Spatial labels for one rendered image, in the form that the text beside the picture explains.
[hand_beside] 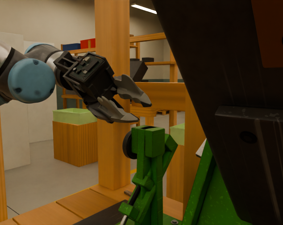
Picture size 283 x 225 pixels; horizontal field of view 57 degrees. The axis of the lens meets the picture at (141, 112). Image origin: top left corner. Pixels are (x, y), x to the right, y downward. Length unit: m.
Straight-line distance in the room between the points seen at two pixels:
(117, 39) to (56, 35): 7.75
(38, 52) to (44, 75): 0.17
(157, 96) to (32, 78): 0.52
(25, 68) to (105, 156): 0.60
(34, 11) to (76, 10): 1.48
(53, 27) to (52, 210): 7.94
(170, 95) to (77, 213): 0.47
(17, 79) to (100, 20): 0.57
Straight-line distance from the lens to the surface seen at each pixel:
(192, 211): 0.30
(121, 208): 0.65
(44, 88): 0.47
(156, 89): 0.89
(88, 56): 0.51
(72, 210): 0.90
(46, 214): 0.89
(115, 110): 0.44
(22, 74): 0.46
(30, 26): 8.29
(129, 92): 0.48
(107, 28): 0.94
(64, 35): 8.81
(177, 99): 0.84
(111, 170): 0.98
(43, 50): 0.64
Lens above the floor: 1.29
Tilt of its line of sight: 8 degrees down
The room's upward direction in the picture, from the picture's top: straight up
